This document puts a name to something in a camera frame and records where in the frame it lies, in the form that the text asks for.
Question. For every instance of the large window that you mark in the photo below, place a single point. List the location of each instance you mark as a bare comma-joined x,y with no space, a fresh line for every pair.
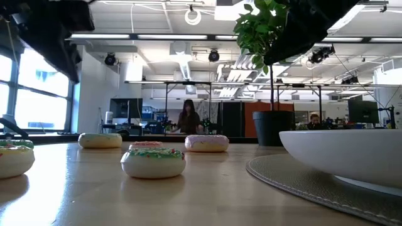
41,100

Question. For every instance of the green leafy artificial plant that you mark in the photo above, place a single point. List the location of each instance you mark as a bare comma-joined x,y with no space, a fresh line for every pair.
260,31

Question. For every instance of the black ceiling camera rig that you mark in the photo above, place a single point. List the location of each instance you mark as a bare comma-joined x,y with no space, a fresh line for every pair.
320,55

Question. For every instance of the seated person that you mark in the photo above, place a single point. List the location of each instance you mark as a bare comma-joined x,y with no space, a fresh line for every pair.
314,121

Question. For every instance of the black metal workstation frame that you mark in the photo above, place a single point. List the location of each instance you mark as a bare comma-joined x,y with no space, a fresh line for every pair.
319,103
188,83

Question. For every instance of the small coral pink sprinkled donut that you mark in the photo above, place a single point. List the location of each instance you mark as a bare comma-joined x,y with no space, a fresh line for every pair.
146,144

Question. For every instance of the white ceiling air duct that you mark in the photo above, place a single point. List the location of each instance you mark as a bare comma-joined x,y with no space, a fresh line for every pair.
182,59

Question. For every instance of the white round bowl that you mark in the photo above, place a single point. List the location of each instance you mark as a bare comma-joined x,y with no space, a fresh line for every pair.
345,157

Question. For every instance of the black partition panel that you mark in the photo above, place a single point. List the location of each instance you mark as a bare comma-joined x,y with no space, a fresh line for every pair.
230,119

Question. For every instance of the round grey stitched placemat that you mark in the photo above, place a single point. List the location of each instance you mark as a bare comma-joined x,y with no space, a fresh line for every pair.
298,180

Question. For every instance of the black ceiling spotlight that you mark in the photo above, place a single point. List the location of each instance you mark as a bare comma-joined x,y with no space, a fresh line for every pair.
110,59
214,56

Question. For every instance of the large pink iced donut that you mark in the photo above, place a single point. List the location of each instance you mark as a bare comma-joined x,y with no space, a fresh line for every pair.
206,145

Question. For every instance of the black computer monitor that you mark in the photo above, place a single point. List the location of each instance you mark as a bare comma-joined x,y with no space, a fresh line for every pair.
125,108
363,111

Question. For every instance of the small yellow sprinkled donut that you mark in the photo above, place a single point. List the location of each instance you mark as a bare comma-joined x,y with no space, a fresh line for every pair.
14,164

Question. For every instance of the white cylinder appliance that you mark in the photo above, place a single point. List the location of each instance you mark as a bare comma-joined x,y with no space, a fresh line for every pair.
109,117

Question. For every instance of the black plant pot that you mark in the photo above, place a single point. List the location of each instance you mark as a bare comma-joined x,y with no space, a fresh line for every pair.
271,128

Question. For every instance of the small green sprinkled donut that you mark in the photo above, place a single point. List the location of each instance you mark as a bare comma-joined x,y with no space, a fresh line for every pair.
153,165
17,143

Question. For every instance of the large pale green iced donut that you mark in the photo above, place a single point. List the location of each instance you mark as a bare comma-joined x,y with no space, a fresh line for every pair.
100,142

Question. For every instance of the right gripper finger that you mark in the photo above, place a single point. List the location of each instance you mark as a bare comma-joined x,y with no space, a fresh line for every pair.
278,51

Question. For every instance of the orange partition panel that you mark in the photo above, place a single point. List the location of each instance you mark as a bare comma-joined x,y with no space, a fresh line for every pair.
249,120

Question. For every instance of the long ceiling strip light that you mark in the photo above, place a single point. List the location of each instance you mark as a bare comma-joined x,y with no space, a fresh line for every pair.
226,37
342,39
172,36
386,39
100,36

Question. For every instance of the standing person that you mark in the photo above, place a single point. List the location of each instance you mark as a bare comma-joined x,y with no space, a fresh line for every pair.
188,120

